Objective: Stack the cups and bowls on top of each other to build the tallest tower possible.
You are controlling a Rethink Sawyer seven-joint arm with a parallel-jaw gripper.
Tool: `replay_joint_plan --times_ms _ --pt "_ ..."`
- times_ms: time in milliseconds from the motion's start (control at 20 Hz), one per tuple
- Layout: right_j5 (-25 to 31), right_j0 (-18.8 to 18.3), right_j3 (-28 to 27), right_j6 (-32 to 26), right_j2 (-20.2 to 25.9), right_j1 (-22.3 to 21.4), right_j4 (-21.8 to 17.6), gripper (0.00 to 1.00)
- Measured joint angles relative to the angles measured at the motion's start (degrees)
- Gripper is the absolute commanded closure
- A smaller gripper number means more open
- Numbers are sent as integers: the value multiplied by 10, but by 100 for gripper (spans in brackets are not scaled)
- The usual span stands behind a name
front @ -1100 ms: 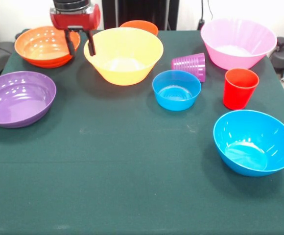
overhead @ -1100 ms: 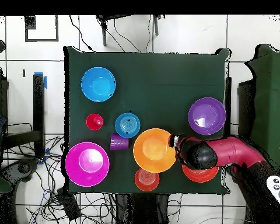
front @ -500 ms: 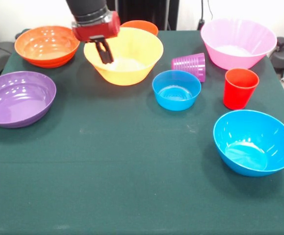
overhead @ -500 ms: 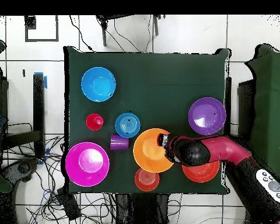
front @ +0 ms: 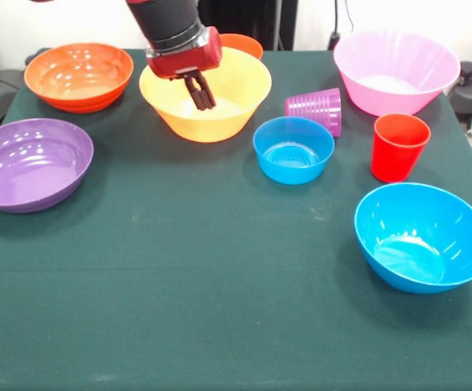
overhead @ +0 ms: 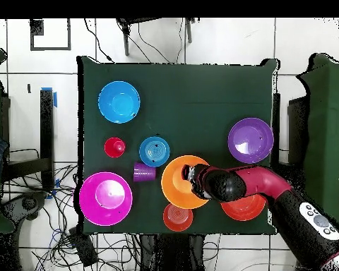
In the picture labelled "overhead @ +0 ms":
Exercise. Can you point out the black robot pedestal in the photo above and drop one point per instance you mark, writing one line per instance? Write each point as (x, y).
(172, 248)

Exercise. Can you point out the small blue bowl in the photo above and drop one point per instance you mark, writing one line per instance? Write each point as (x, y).
(154, 152)

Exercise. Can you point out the purple cup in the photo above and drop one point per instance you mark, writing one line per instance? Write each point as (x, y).
(144, 172)

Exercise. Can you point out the large orange bowl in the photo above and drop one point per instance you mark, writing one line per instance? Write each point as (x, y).
(172, 183)

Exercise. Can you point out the black camera tripod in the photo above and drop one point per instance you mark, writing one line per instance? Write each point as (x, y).
(126, 42)

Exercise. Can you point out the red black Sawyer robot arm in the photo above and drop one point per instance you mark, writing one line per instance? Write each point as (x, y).
(260, 180)

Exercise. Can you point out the large blue bowl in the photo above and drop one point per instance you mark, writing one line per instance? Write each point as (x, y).
(118, 101)

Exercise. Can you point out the dark green table cloth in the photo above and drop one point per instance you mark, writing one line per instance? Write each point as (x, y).
(158, 73)

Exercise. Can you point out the grey square floor frame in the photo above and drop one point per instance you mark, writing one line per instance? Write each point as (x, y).
(50, 49)

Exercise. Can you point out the black metal stand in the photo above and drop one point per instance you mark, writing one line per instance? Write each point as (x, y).
(46, 127)

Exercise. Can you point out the small red-orange bowl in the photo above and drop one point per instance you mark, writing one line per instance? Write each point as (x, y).
(178, 218)

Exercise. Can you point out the wide purple bowl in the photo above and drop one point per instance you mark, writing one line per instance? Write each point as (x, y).
(251, 141)

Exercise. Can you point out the large pink bowl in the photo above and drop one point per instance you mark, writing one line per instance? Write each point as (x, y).
(106, 199)

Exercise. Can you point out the red cup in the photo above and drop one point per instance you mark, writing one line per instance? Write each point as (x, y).
(114, 148)

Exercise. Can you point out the black power strip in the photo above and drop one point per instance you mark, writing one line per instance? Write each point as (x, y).
(84, 249)

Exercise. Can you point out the wide red-orange bowl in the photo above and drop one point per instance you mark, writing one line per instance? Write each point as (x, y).
(243, 210)

